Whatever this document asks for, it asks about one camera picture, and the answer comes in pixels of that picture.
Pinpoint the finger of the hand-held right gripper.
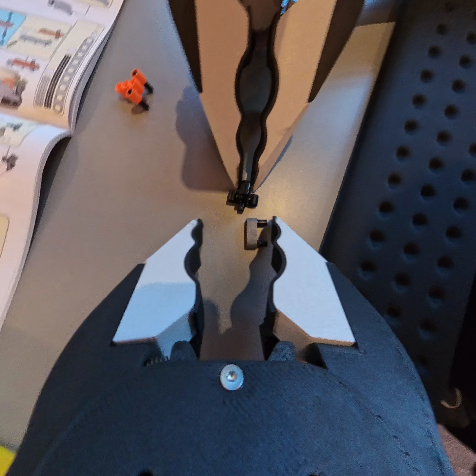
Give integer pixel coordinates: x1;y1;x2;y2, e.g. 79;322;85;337
254;0;338;188
194;0;261;188

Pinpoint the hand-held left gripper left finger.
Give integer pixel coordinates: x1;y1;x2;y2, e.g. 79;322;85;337
112;219;204;359

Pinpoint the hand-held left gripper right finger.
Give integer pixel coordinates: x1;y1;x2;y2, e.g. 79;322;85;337
264;216;356;359

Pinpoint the grey beam with black pins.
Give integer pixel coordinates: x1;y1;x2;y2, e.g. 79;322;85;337
243;217;268;250

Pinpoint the black cross connector piece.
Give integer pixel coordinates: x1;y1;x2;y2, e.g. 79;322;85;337
226;180;259;214

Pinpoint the grey desk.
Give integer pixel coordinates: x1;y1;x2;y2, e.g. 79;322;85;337
0;0;396;450

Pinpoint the orange connector with black pins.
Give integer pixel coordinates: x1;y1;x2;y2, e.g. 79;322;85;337
115;68;154;111

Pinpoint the black dimpled edge pad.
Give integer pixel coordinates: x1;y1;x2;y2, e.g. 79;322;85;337
320;0;476;428

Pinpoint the open instruction booklet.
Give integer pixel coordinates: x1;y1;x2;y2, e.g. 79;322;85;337
0;0;125;328

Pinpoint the yellow plastic bin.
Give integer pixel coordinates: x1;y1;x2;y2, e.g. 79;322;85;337
0;444;19;476

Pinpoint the metal key ring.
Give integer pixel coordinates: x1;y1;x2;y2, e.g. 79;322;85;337
441;388;463;409

